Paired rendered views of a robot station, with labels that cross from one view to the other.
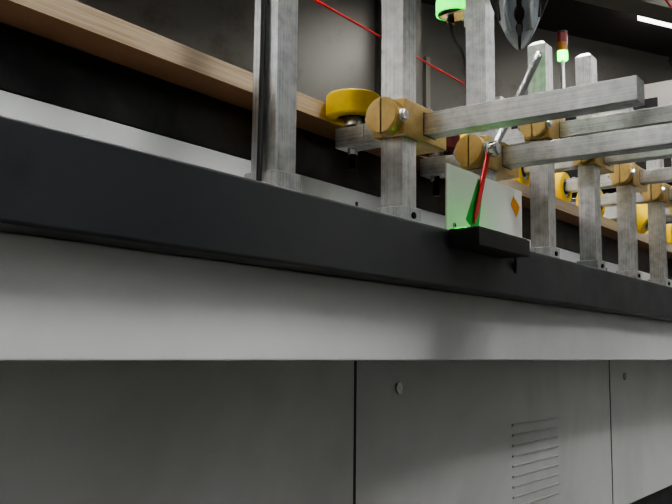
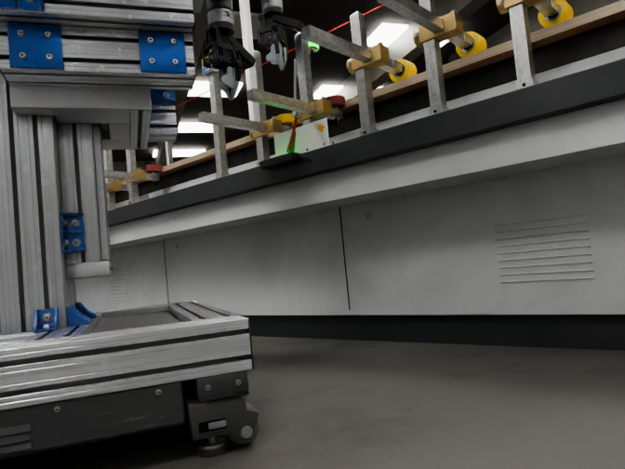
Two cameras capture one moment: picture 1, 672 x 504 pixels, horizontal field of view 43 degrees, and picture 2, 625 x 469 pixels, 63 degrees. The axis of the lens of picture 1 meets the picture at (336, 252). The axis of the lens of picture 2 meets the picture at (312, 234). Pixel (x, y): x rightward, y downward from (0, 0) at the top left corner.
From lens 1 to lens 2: 2.50 m
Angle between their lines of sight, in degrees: 95
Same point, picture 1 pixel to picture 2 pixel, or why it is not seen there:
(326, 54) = not seen: outside the picture
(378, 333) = (259, 206)
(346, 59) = not seen: outside the picture
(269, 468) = (303, 250)
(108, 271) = (194, 210)
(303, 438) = (316, 240)
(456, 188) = (279, 142)
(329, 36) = not seen: outside the picture
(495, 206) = (305, 136)
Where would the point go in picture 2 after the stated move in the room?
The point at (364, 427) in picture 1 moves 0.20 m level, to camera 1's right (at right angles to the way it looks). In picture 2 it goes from (348, 234) to (346, 232)
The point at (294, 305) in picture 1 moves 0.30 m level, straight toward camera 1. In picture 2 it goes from (232, 206) to (160, 213)
